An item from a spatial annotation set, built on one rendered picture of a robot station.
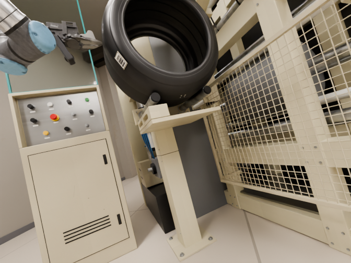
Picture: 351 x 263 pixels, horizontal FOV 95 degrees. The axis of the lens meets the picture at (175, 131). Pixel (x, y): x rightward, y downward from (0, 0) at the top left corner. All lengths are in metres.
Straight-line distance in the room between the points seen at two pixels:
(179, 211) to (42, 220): 0.86
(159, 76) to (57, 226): 1.14
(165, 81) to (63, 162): 0.93
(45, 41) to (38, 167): 0.86
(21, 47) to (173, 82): 0.54
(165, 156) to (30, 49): 0.81
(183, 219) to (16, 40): 1.16
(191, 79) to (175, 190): 0.71
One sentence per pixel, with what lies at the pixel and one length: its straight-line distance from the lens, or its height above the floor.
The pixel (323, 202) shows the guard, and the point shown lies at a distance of 0.88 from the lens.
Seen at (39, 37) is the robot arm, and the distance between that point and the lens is 0.76.
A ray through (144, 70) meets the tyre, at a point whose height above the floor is 1.01.
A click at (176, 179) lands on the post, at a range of 1.12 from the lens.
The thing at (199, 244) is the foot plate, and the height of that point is 0.01.
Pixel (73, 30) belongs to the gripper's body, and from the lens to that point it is 0.93.
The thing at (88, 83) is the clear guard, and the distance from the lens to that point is 1.48.
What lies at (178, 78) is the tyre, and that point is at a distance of 0.76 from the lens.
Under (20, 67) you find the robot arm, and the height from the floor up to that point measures 1.10.
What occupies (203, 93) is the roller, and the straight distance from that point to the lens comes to 0.86.
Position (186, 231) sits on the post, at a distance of 1.23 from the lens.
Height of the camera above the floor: 0.69
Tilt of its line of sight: 3 degrees up
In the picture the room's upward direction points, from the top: 15 degrees counter-clockwise
